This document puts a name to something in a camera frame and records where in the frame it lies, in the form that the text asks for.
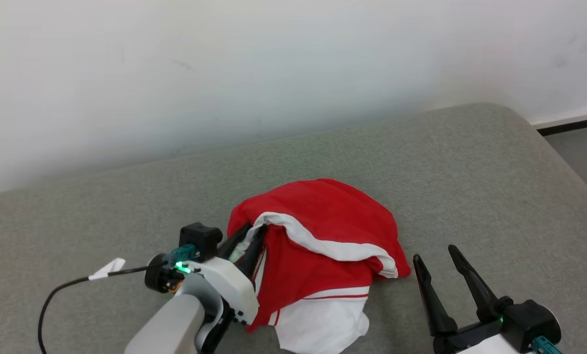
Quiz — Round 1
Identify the grey fabric sofa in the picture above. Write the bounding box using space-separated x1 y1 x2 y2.
0 102 587 354

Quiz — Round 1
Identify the red Bulls 23 jersey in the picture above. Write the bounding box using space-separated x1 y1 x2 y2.
247 224 373 354

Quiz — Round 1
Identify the teal left cable connector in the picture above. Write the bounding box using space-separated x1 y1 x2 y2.
168 244 197 264

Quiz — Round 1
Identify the teal right cable connector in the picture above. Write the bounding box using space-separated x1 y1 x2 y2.
531 336 562 354

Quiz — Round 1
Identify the white cable tag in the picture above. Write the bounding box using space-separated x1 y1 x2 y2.
88 258 126 281

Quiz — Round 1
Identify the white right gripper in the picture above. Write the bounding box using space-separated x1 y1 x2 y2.
412 244 521 354

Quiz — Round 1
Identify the teal cable connector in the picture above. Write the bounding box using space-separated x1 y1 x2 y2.
531 336 562 354
168 244 197 264

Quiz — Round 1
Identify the red shorts white hem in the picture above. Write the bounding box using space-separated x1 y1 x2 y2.
227 178 412 281

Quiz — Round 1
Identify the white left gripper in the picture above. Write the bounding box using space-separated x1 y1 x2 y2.
175 224 268 325

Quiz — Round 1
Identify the thin black cable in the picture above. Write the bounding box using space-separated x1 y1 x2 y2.
38 263 170 354

